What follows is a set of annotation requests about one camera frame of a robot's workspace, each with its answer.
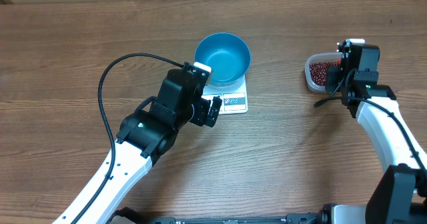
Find white digital kitchen scale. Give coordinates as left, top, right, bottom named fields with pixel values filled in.
left=202, top=76, right=248, bottom=115

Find red adzuki beans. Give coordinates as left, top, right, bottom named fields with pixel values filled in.
left=309, top=62, right=339, bottom=86

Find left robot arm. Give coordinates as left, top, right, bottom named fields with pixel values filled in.
left=56, top=62, right=222, bottom=223

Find clear plastic container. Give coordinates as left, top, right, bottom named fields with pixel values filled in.
left=304, top=52, right=342, bottom=93

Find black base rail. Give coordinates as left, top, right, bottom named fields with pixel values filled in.
left=108, top=206, right=368, bottom=224

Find blue bowl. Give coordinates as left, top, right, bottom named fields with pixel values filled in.
left=194, top=33, right=252, bottom=87

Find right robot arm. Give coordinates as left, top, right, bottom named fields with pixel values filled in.
left=326, top=39, right=426, bottom=223

